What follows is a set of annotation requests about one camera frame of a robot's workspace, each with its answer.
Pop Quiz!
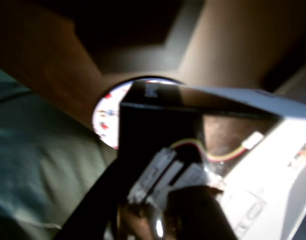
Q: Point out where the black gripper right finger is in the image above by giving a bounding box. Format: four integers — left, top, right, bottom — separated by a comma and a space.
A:
152, 184, 240, 240

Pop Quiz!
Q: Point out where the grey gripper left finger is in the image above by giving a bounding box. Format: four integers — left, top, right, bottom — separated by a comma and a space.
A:
54, 159, 121, 240

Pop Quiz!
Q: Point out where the white and black servo box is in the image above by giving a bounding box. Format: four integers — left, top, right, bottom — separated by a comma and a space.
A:
118, 79, 306, 240

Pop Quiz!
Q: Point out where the person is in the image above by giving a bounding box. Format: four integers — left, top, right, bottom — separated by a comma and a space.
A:
0, 63, 120, 240

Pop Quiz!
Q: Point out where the round white coaster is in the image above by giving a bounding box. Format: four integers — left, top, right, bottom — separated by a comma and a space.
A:
92, 75, 185, 150

